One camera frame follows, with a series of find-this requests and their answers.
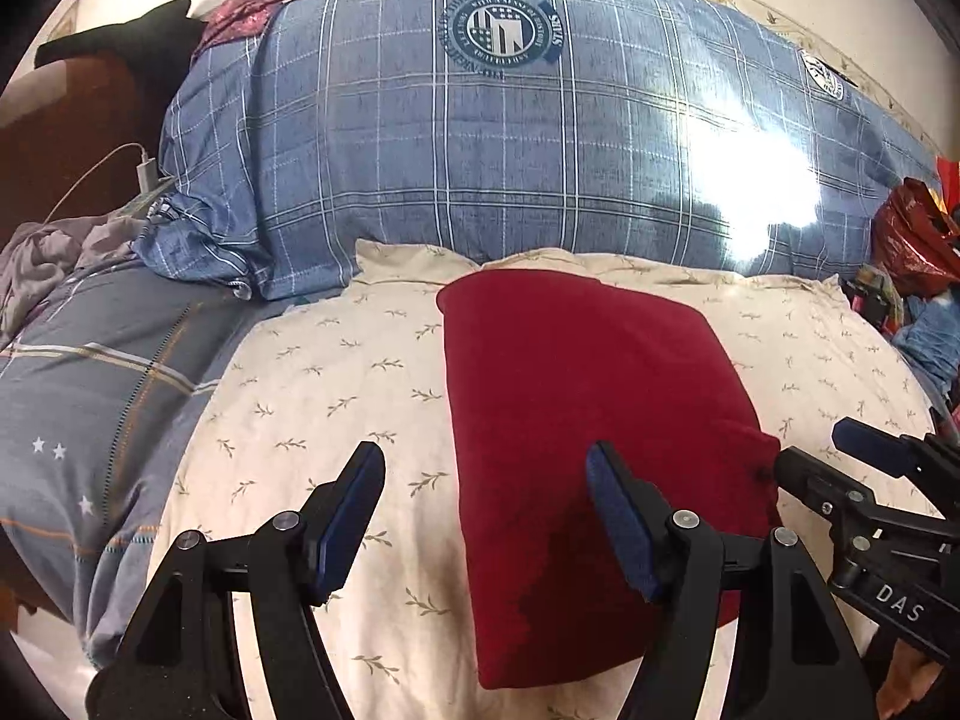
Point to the white power strip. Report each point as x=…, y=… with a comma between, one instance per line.
x=146, y=201

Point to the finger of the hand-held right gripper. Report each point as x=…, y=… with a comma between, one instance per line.
x=817, y=487
x=870, y=441

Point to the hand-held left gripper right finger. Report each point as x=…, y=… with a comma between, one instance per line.
x=622, y=525

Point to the blue plaid pillow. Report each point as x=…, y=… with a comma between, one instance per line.
x=360, y=165

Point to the white charger plug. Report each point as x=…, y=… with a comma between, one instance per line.
x=148, y=174

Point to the grey plaid quilt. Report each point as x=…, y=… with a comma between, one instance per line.
x=75, y=405

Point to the red plastic bag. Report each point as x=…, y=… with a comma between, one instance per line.
x=907, y=240

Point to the black cloth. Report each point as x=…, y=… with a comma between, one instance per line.
x=150, y=37

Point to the dark multicoloured cloth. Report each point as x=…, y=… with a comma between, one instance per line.
x=874, y=300

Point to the crumpled grey cloth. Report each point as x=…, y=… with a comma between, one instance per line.
x=45, y=255

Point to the maroon patterned cloth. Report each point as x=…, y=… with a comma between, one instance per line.
x=247, y=7

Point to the brown wooden furniture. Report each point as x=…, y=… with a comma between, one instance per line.
x=45, y=135

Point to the red garment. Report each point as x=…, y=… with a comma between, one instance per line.
x=585, y=375

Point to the blue cloth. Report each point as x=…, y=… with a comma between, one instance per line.
x=934, y=337

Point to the person's right hand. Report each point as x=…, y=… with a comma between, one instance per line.
x=907, y=686

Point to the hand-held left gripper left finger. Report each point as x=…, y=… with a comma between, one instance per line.
x=341, y=532

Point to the cream leaf-print pillow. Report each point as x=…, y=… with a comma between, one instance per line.
x=322, y=405

